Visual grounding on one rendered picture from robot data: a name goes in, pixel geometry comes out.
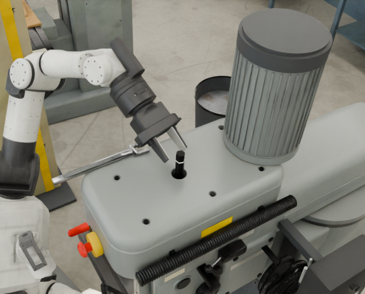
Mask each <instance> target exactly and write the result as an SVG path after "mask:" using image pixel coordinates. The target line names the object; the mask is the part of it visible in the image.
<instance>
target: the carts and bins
mask: <svg viewBox="0 0 365 294"><path fill-rule="evenodd" d="M230 82H231V76H213V77H210V78H207V79H204V80H203V81H201V82H200V83H198V85H197V86H196V88H195V89H196V91H194V98H195V128H198V127H200V126H202V125H205V124H208V123H211V122H213V121H216V120H218V119H221V118H225V116H226V109H227V101H228V97H229V89H230Z"/></svg>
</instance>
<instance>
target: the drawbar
mask: <svg viewBox="0 0 365 294"><path fill-rule="evenodd" d="M184 159H185V152H183V151H182V150H179V151H177V153H176V161H177V162H179V163H177V162H176V169H175V179H183V177H184V161H185V160H184ZM180 162H183V163H180Z"/></svg>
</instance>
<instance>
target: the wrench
mask: <svg viewBox="0 0 365 294"><path fill-rule="evenodd" d="M135 148H137V143H133V144H132V145H129V146H128V149H127V150H124V151H122V152H119V153H116V154H114V155H111V156H109V157H106V158H104V159H101V160H98V161H96V162H93V163H91V164H88V165H85V166H83V167H80V168H78V169H75V170H73V171H70V172H67V173H65V174H62V175H60V176H57V177H54V178H52V179H51V180H52V182H53V184H54V185H58V184H61V183H63V182H65V181H68V180H70V179H73V178H75V177H78V176H81V175H83V174H86V173H88V172H91V171H93V170H96V169H98V168H101V167H103V166H106V165H109V164H111V163H114V162H116V161H118V160H121V159H124V158H127V157H128V156H131V155H132V154H133V155H134V156H135V157H137V156H140V155H143V154H145V153H148V152H150V150H149V148H145V149H142V150H139V151H136V150H135Z"/></svg>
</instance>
